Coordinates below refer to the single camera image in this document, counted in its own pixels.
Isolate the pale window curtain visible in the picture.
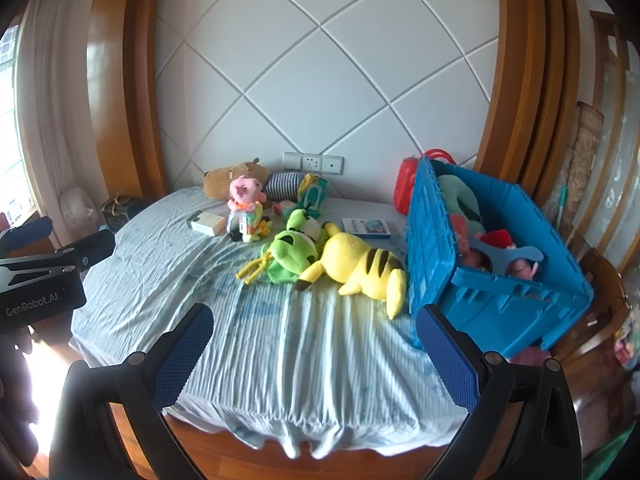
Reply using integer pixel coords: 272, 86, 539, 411
15, 0, 108, 211

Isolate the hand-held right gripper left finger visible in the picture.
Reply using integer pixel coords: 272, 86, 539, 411
48, 302, 216, 480

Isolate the green plastic bag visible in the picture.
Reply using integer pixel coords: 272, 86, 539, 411
582, 430, 636, 480

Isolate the colourful small carton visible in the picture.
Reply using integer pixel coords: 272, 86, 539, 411
227, 202, 271, 243

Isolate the pink pig plush toy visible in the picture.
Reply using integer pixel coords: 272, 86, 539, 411
227, 175, 268, 211

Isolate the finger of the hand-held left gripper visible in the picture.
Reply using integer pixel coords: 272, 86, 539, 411
0, 216, 54, 255
54, 230, 117, 275

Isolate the green frog plush toy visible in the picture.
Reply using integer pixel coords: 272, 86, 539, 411
236, 208, 328, 285

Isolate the red plush toy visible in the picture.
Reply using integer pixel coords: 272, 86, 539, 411
480, 229, 516, 251

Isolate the rolled patterned rug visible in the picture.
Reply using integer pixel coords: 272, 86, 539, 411
542, 101, 606, 221

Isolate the blue plastic crate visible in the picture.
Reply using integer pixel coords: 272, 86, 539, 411
404, 155, 594, 359

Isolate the wooden chair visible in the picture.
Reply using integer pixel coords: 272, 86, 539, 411
550, 247, 633, 441

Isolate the green wet wipes packet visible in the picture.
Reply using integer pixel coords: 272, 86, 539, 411
297, 174, 329, 211

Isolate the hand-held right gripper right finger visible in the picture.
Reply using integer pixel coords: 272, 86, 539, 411
415, 304, 598, 480

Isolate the yellow plush toy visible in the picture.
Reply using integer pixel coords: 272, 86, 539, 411
295, 221, 407, 320

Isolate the teal plush toy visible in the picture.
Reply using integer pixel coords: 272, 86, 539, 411
437, 174, 483, 223

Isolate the white plastic bag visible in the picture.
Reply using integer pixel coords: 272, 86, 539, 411
59, 187, 98, 231

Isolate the dark box with string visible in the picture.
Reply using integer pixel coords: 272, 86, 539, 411
100, 195, 143, 233

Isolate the white box green label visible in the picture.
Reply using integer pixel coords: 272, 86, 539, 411
187, 211, 227, 237

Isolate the blue white book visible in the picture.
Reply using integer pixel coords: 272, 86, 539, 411
341, 217, 392, 237

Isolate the brown capybara plush striped shirt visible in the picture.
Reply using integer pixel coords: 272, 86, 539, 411
202, 157, 306, 203

